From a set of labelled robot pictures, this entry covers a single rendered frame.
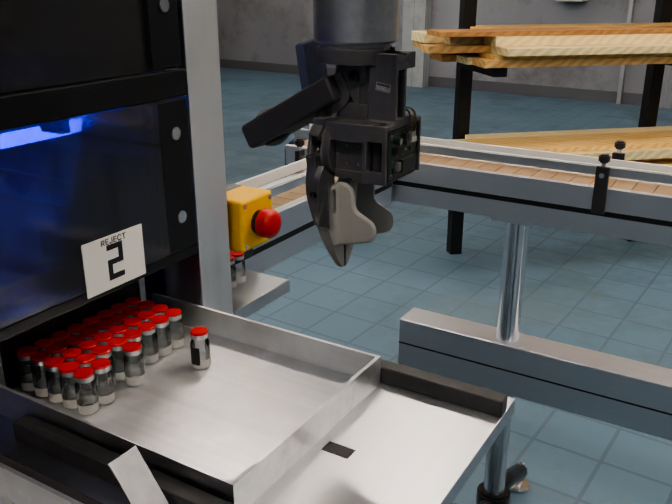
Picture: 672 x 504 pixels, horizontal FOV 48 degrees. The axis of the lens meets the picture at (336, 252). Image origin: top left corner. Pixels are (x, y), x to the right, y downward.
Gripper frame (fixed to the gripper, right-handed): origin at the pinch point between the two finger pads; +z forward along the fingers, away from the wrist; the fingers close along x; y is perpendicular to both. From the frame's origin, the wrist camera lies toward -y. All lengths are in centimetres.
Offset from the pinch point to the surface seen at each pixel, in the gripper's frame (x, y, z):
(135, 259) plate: -4.7, -23.4, 3.9
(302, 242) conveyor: 45, -34, 19
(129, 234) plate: -5.2, -23.4, 0.8
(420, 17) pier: 782, -359, 23
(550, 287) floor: 251, -41, 105
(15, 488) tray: -28.9, -14.5, 15.2
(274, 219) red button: 17.1, -20.0, 4.7
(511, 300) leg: 86, -8, 40
